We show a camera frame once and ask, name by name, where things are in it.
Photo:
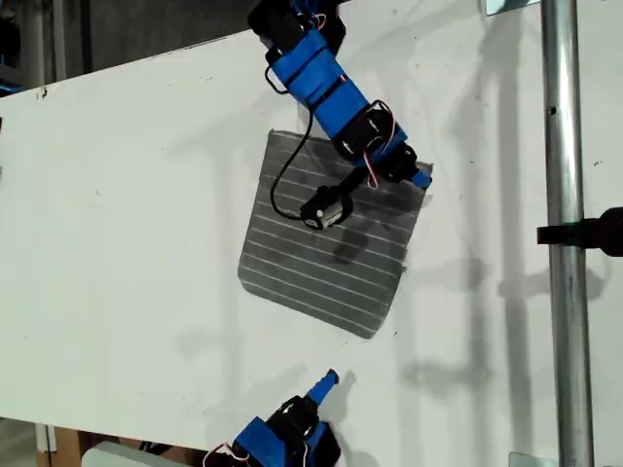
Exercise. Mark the grey striped towel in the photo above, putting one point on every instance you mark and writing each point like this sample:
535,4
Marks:
302,272

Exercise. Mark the black clamp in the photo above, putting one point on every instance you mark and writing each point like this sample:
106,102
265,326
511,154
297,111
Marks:
584,233

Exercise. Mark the white box under table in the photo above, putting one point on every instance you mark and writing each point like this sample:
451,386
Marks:
126,457

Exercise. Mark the wooden table leg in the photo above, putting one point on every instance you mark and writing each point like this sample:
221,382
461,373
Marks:
65,447

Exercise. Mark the black camera stalk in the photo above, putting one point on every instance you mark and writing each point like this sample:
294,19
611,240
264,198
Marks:
353,182

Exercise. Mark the black silver camera box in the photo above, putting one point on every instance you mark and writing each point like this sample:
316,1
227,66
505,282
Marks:
326,209

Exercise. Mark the steel post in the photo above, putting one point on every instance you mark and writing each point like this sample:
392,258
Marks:
564,146

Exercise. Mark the blue background frame part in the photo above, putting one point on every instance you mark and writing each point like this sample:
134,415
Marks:
10,88

